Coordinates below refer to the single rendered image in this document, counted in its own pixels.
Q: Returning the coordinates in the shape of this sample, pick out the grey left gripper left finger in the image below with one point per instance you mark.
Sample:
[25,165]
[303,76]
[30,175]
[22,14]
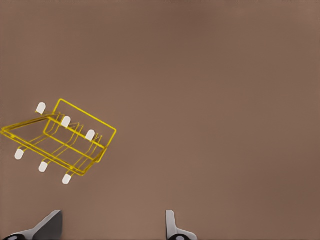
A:
[47,227]

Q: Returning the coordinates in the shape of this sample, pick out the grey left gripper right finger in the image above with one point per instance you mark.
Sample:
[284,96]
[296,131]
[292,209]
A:
[172,225]

